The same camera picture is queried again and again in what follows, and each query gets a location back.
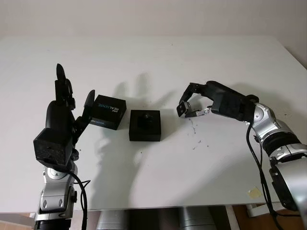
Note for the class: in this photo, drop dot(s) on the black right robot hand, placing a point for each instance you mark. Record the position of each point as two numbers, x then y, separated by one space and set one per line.
223 92

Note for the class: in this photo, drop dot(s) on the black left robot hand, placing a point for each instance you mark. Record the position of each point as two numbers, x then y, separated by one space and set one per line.
57 115

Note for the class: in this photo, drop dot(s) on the small silver camera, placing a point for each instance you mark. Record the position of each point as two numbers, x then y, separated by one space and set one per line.
182 109

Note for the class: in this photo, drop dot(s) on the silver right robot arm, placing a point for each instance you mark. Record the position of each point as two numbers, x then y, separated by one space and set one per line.
271 127

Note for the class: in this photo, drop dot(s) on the black printed RealSense box lid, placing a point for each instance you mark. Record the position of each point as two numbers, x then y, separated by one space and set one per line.
108 111

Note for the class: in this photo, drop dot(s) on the black box base with foam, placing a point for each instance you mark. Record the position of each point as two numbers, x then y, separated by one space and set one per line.
145 135

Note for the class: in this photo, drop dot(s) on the yellow tape piece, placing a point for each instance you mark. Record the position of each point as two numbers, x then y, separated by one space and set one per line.
254 192

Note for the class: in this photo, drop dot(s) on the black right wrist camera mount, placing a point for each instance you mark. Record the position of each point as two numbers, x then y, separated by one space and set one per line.
232 107

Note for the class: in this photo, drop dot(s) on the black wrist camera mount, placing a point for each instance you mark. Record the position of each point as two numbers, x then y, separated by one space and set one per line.
232 107
51 147

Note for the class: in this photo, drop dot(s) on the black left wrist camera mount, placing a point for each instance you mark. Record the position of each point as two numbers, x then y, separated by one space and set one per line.
51 147

